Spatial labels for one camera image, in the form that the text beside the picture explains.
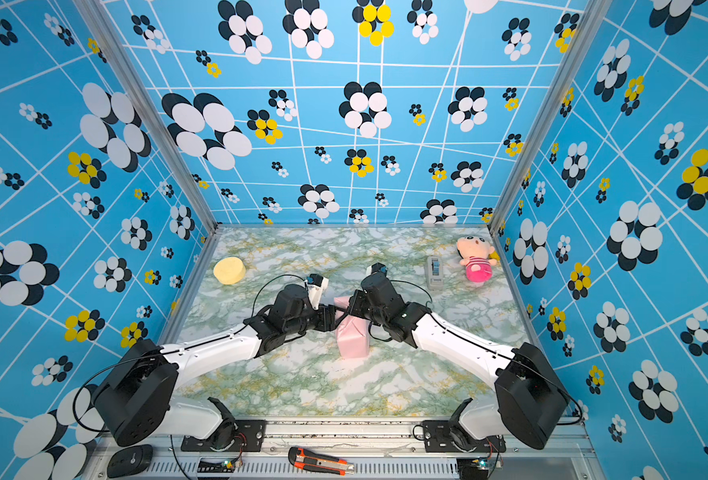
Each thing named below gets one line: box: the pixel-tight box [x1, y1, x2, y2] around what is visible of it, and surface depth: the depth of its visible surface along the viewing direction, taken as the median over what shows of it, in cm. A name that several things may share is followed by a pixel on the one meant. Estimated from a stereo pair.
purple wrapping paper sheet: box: [334, 296, 371, 359], surface depth 80 cm
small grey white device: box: [427, 255, 444, 290], surface depth 104 cm
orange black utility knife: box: [288, 446, 355, 476], surface depth 71 cm
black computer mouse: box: [107, 444, 153, 478], surface depth 70 cm
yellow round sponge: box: [213, 257, 246, 285], surface depth 107 cm
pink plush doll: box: [456, 227, 497, 286], surface depth 105 cm
